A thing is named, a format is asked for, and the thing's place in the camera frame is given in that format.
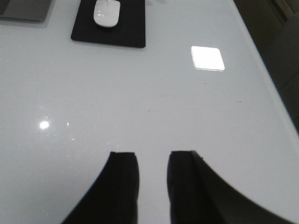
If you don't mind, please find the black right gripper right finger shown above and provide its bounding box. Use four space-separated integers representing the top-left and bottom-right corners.
167 151 289 224

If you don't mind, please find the white computer mouse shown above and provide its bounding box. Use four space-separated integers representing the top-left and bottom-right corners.
93 0 121 28

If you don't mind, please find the grey laptop black screen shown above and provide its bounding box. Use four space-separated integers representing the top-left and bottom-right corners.
0 0 52 22

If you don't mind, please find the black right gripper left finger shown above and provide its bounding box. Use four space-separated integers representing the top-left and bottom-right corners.
63 152 139 224

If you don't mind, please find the olive beige sofa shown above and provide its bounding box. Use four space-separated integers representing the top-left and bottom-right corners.
235 0 299 128

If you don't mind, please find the black mouse pad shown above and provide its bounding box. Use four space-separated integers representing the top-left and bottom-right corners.
71 0 146 48

